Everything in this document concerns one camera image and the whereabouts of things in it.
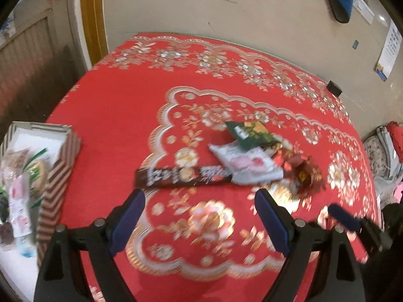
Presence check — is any metal door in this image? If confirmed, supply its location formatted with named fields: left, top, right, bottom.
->
left=0, top=0, right=81, bottom=129

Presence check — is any wall calendar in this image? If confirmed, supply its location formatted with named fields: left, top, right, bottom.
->
left=374, top=21, right=403, bottom=83

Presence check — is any red cloth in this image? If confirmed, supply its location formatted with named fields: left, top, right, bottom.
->
left=385, top=120, right=403, bottom=165

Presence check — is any dark red gold candy packet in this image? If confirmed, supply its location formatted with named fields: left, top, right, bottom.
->
left=276, top=145, right=313, bottom=177

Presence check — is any white wall plate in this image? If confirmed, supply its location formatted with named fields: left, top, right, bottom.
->
left=352, top=0, right=376, bottom=25

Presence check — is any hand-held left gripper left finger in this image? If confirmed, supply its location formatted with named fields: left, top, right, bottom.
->
left=33, top=189, right=147, bottom=302

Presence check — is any small black box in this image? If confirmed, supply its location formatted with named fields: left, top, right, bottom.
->
left=327, top=81, right=343, bottom=97

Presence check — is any green cookie packet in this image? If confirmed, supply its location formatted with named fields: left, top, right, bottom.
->
left=26, top=147, right=51, bottom=194

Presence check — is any golden door frame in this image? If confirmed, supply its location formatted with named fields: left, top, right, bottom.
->
left=79, top=0, right=110, bottom=70

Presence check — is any floral cushioned chair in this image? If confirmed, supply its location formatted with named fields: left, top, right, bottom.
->
left=363, top=130, right=395, bottom=178

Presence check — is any clear bag of dark dates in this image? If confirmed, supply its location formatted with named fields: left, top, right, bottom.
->
left=0, top=221, right=15, bottom=247

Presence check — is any dark green snack packet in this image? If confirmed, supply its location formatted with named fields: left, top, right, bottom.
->
left=225, top=120, right=283, bottom=150

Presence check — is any striped cardboard box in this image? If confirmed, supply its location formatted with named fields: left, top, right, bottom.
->
left=0, top=120, right=83, bottom=268

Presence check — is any red packet with gold print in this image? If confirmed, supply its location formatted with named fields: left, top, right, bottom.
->
left=291, top=160, right=327, bottom=196

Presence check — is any red floral tablecloth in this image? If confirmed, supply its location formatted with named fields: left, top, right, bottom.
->
left=44, top=31, right=384, bottom=302

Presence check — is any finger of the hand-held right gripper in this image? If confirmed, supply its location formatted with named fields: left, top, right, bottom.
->
left=353, top=232, right=370, bottom=264
left=327, top=203, right=395, bottom=250

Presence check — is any black chair back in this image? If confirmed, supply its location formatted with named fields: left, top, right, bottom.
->
left=381, top=203, right=403, bottom=249

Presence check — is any small white pink packet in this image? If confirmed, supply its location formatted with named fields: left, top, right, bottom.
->
left=209, top=141, right=284, bottom=185

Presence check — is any white blue snack packet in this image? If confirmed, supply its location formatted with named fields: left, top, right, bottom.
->
left=17, top=232, right=37, bottom=257

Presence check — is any large white pink cracker packet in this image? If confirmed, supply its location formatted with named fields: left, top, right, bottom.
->
left=8, top=175, right=32, bottom=237

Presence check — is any brown coffee stick packet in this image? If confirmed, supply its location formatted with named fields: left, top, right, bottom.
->
left=135, top=164, right=234, bottom=190

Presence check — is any clear walnut bag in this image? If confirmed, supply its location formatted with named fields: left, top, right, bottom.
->
left=0, top=149, right=29, bottom=180

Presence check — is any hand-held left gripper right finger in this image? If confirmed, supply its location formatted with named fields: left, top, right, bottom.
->
left=254, top=189, right=366, bottom=302

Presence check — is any grey clothes pile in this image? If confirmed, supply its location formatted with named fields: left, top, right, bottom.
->
left=374, top=126, right=403, bottom=206

